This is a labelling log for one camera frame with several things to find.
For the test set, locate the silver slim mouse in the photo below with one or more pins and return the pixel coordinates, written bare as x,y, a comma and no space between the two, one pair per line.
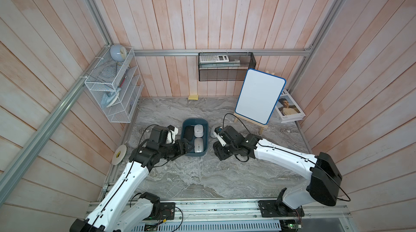
199,145

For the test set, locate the white calculator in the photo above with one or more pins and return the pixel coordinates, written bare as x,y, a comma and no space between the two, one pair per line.
211,59

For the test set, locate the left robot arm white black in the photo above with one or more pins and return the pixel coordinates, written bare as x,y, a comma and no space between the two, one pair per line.
110,215

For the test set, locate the black mesh wall basket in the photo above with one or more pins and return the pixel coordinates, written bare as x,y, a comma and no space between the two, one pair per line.
235,70

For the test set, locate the white beige round mouse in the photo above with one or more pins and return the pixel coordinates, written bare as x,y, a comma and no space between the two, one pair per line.
212,131

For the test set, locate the teal plastic storage box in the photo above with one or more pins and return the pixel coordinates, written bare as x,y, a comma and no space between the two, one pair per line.
188,133

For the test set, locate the white wire mesh shelf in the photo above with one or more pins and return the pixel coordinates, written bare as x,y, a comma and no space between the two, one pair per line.
108,75

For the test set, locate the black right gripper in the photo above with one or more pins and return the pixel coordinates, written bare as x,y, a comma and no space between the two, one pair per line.
219,150

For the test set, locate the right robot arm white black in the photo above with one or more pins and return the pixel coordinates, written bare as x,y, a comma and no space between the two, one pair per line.
322,177

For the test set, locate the white iron on shelf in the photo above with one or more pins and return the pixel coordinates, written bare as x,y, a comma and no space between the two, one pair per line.
109,98

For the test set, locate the white ribbed Lecoo mouse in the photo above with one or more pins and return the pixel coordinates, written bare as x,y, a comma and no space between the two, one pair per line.
198,131

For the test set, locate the magazine with portrait cover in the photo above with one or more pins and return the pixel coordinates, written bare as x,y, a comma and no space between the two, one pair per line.
287,109

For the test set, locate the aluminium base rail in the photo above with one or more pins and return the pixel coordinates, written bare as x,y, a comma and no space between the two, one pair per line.
218,209

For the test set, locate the blue framed whiteboard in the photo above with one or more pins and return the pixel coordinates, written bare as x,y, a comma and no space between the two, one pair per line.
259,95

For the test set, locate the white tape roll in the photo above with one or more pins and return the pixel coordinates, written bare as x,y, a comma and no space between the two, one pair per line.
119,155

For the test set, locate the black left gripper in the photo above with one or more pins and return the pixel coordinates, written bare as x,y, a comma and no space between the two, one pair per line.
180,151

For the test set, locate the yellow sticky note pad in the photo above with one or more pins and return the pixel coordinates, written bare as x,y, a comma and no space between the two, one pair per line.
193,97

